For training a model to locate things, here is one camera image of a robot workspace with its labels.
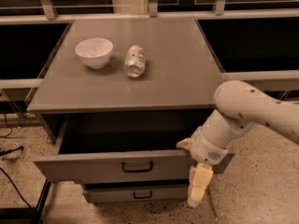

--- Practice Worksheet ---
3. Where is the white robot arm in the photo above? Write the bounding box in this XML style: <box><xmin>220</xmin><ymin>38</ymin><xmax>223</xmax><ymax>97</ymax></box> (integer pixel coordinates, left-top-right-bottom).
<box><xmin>177</xmin><ymin>80</ymin><xmax>299</xmax><ymax>207</ymax></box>

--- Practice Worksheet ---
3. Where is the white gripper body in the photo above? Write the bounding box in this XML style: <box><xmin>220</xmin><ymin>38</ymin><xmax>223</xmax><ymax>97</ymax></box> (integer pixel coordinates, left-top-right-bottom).
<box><xmin>190</xmin><ymin>127</ymin><xmax>228</xmax><ymax>165</ymax></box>

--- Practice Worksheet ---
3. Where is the grey bottom drawer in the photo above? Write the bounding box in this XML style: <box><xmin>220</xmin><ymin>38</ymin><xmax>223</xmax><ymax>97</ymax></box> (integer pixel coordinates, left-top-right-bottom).
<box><xmin>83</xmin><ymin>184</ymin><xmax>187</xmax><ymax>203</ymax></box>

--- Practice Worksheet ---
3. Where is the black metal stand leg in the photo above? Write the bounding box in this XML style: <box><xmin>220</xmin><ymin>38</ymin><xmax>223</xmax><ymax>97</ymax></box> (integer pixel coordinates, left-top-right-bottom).
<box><xmin>0</xmin><ymin>179</ymin><xmax>51</xmax><ymax>224</ymax></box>

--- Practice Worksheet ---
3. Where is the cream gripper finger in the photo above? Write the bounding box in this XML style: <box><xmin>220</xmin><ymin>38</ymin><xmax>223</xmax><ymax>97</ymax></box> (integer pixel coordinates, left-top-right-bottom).
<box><xmin>187</xmin><ymin>162</ymin><xmax>213</xmax><ymax>207</ymax></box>
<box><xmin>176</xmin><ymin>138</ymin><xmax>190</xmax><ymax>150</ymax></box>

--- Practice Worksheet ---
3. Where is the grey top drawer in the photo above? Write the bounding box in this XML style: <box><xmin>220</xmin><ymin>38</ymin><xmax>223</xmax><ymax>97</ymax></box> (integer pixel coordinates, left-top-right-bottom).
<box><xmin>33</xmin><ymin>117</ymin><xmax>235</xmax><ymax>184</ymax></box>

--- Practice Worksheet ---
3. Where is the grey drawer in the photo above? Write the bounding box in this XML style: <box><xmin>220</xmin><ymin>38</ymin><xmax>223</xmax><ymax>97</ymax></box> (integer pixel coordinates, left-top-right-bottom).
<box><xmin>83</xmin><ymin>184</ymin><xmax>187</xmax><ymax>203</ymax></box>
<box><xmin>33</xmin><ymin>117</ymin><xmax>235</xmax><ymax>184</ymax></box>

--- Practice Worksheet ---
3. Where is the crushed aluminium can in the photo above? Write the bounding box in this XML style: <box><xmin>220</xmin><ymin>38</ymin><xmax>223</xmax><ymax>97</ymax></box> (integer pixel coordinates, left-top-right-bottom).
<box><xmin>124</xmin><ymin>45</ymin><xmax>146</xmax><ymax>78</ymax></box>

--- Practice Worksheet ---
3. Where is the metal window railing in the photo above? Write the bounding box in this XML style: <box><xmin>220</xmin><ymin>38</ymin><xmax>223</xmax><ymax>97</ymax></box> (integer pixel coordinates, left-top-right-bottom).
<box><xmin>0</xmin><ymin>0</ymin><xmax>299</xmax><ymax>102</ymax></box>

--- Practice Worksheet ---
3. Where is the grey drawer cabinet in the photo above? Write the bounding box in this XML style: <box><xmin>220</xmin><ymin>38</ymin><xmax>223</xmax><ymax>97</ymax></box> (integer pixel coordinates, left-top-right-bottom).
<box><xmin>28</xmin><ymin>19</ymin><xmax>221</xmax><ymax>190</ymax></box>

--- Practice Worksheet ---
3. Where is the white ceramic bowl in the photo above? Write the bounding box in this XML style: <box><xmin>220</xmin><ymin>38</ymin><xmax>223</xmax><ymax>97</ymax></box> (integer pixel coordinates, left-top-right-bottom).
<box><xmin>75</xmin><ymin>38</ymin><xmax>114</xmax><ymax>69</ymax></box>

